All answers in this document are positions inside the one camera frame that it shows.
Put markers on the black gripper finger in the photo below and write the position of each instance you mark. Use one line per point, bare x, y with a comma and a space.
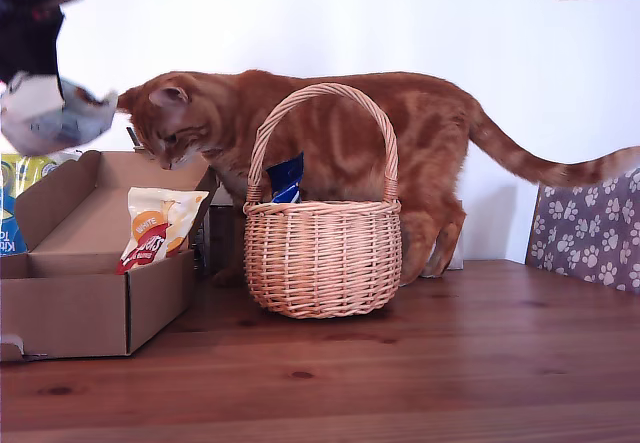
14, 48
46, 43

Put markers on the white green brown egg bag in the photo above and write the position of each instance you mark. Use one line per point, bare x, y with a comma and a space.
40, 113

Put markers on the white red Maltesers bag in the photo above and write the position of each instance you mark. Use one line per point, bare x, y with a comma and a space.
155, 223

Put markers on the blue candy bag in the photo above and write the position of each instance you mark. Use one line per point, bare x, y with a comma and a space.
287, 178

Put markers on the brown cardboard box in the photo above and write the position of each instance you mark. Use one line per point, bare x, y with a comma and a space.
65, 308

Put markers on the woven wicker basket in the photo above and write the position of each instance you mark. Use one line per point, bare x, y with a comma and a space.
322, 258

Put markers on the thin black stick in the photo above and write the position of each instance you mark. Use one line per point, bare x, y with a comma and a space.
133, 138

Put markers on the yellow blue paper towel pack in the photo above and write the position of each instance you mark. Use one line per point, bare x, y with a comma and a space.
12, 203

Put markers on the orange tabby cat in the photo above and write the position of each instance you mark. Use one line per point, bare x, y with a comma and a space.
325, 113

